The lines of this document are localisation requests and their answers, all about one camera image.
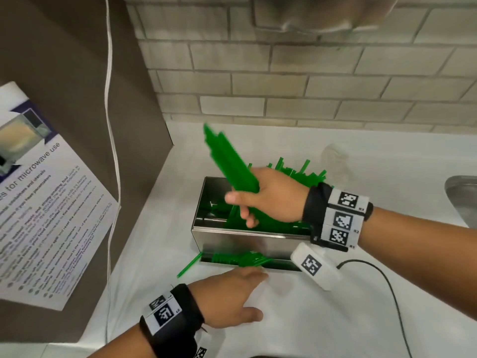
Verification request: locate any person's right forearm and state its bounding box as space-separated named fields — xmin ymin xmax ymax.
xmin=356 ymin=206 xmax=477 ymax=315

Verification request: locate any clear plastic cup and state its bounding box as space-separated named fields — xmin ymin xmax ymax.
xmin=321 ymin=143 xmax=350 ymax=173

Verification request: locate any row of green dispensed straws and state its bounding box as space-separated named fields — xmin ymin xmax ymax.
xmin=209 ymin=251 xmax=276 ymax=269

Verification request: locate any white cable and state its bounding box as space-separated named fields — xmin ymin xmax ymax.
xmin=104 ymin=0 xmax=123 ymax=345

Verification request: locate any white printed paper notice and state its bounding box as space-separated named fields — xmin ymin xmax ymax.
xmin=0 ymin=81 xmax=122 ymax=312

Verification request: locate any pile of green straws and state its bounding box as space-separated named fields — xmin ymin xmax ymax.
xmin=198 ymin=156 xmax=328 ymax=236

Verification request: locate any brown cabinet side panel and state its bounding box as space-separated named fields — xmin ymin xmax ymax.
xmin=0 ymin=0 xmax=174 ymax=358

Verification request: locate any black wristband with marker tags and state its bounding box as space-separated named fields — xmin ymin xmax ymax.
xmin=302 ymin=182 xmax=375 ymax=253
xmin=139 ymin=283 xmax=208 ymax=358

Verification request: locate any black cable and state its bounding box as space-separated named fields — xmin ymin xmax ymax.
xmin=335 ymin=259 xmax=415 ymax=358

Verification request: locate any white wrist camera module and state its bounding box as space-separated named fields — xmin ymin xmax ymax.
xmin=289 ymin=242 xmax=342 ymax=292

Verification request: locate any bundle of green plastic straws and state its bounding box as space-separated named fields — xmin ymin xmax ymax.
xmin=203 ymin=123 xmax=261 ymax=194

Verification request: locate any person's right hand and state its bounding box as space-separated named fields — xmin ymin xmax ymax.
xmin=225 ymin=168 xmax=310 ymax=228

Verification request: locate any stainless steel straw dispenser box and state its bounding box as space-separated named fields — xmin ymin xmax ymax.
xmin=190 ymin=177 xmax=313 ymax=273

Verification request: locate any single green straw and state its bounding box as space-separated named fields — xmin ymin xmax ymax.
xmin=176 ymin=253 xmax=204 ymax=279

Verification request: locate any stainless steel sink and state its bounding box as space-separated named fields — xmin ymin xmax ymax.
xmin=444 ymin=175 xmax=477 ymax=230

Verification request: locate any person's left hand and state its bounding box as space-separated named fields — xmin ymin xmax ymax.
xmin=190 ymin=266 xmax=269 ymax=330

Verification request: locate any person's left forearm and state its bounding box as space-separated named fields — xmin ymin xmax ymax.
xmin=86 ymin=324 xmax=159 ymax=358

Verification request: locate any metal wall dispenser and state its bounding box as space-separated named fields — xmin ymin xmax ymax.
xmin=249 ymin=0 xmax=402 ymax=35

